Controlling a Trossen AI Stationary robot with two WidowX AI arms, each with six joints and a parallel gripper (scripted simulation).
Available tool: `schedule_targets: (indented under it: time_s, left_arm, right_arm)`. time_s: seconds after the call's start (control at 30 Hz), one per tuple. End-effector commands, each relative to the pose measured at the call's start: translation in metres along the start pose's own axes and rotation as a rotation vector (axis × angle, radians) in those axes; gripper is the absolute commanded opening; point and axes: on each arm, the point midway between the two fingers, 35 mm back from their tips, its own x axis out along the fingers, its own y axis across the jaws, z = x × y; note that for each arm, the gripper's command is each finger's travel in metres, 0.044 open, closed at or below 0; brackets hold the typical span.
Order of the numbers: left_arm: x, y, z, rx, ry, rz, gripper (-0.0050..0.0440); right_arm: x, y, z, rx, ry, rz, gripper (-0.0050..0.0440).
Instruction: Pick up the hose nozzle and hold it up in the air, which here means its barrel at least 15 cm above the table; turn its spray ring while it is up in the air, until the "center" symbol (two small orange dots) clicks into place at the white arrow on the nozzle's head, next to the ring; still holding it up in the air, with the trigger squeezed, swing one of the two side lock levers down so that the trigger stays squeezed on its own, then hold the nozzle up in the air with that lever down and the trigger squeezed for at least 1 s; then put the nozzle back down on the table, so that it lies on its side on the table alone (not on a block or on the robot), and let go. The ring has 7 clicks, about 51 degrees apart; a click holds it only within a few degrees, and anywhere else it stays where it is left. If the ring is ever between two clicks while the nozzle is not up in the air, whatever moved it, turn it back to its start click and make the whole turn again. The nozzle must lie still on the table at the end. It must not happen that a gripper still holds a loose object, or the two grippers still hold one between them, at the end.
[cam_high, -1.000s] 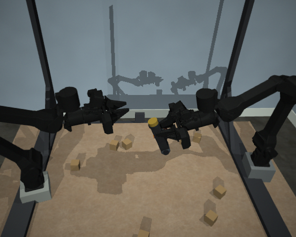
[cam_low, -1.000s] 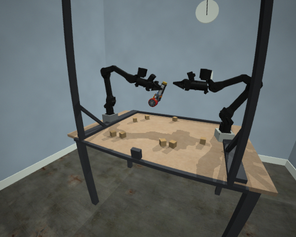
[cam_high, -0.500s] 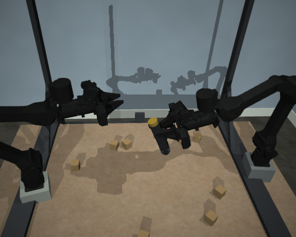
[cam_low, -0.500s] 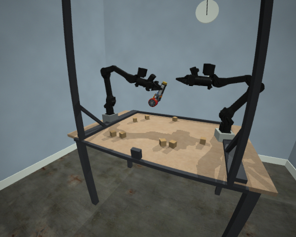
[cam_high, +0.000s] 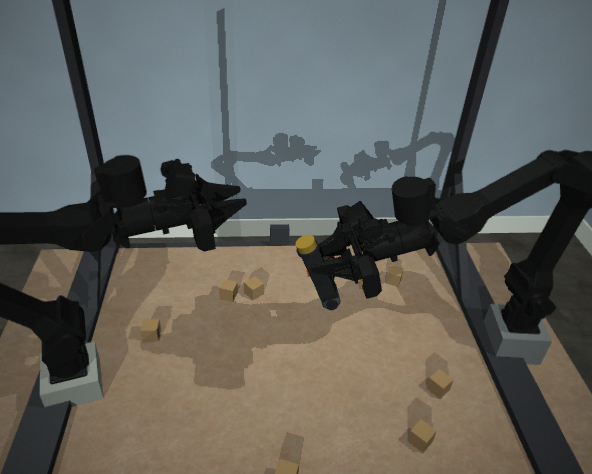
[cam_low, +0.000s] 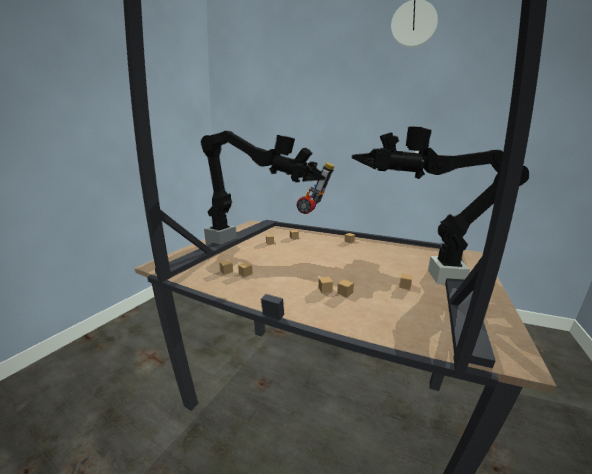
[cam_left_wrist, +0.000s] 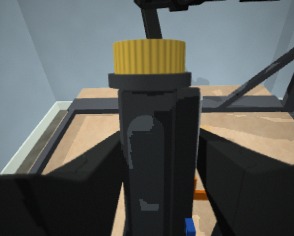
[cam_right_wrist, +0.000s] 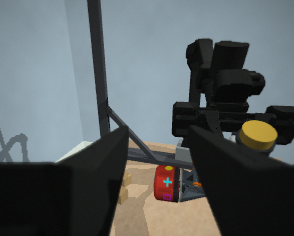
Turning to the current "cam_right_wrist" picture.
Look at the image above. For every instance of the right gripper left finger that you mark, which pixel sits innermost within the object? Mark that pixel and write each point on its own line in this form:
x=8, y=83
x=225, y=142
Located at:
x=77, y=197

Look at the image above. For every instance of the small tan block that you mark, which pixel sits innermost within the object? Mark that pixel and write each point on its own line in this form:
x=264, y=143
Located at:
x=126, y=179
x=123, y=196

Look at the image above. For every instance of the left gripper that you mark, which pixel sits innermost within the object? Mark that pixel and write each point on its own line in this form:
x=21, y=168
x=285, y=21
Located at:
x=281, y=118

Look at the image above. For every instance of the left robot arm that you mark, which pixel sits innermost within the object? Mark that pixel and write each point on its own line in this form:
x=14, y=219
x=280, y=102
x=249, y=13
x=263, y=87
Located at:
x=232, y=83

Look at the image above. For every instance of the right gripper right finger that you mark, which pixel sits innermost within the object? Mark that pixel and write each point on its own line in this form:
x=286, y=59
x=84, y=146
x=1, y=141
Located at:
x=248, y=193

